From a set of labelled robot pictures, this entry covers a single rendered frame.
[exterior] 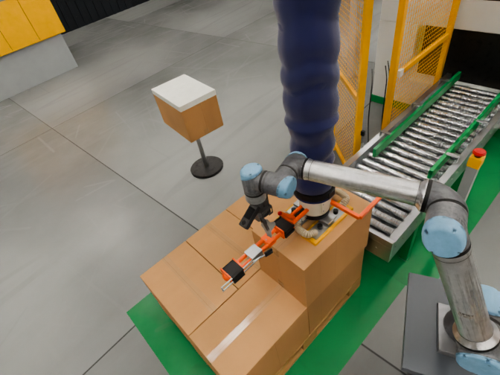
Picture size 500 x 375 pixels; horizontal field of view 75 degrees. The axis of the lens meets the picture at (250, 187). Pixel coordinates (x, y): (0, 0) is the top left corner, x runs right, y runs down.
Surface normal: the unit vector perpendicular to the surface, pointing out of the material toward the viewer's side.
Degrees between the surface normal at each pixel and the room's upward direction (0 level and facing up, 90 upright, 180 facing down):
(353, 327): 0
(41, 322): 0
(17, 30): 90
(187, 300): 0
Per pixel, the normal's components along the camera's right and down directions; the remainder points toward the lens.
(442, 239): -0.54, 0.49
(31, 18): 0.73, 0.37
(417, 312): -0.15, -0.72
